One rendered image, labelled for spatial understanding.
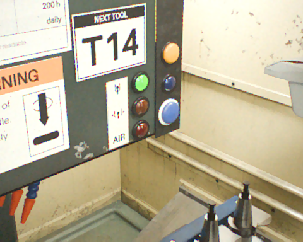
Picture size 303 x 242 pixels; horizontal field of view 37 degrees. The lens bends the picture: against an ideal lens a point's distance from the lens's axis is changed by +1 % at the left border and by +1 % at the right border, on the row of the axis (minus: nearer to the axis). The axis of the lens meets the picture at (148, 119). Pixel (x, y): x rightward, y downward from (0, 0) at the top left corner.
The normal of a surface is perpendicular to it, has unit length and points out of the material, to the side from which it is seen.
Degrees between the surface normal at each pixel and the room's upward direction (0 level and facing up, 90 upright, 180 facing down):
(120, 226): 0
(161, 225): 24
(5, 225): 90
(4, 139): 90
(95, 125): 90
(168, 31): 90
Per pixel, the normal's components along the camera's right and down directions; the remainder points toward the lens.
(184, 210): -0.31, -0.71
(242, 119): -0.75, 0.28
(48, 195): 0.67, 0.31
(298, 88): -0.36, 0.38
